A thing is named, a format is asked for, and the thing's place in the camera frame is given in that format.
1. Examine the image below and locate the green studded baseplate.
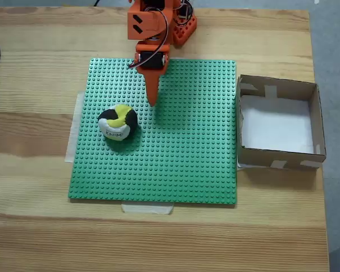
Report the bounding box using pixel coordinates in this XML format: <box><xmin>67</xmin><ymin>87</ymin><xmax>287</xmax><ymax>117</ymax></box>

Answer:
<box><xmin>67</xmin><ymin>58</ymin><xmax>238</xmax><ymax>205</ymax></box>

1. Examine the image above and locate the yellow black white fabric ball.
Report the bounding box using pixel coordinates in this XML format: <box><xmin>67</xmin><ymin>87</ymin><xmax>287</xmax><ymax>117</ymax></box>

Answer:
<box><xmin>97</xmin><ymin>104</ymin><xmax>139</xmax><ymax>141</ymax></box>

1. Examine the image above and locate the thin gripper motor cable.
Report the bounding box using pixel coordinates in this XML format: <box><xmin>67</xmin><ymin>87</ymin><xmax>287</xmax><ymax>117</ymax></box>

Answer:
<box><xmin>128</xmin><ymin>10</ymin><xmax>170</xmax><ymax>69</ymax></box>

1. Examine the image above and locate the open cardboard box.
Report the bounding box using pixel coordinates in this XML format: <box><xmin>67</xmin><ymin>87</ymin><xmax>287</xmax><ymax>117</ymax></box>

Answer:
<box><xmin>236</xmin><ymin>74</ymin><xmax>327</xmax><ymax>171</ymax></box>

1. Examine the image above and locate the white paper box lining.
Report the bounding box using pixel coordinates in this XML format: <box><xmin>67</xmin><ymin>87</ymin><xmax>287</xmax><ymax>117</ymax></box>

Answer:
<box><xmin>239</xmin><ymin>95</ymin><xmax>315</xmax><ymax>154</ymax></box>

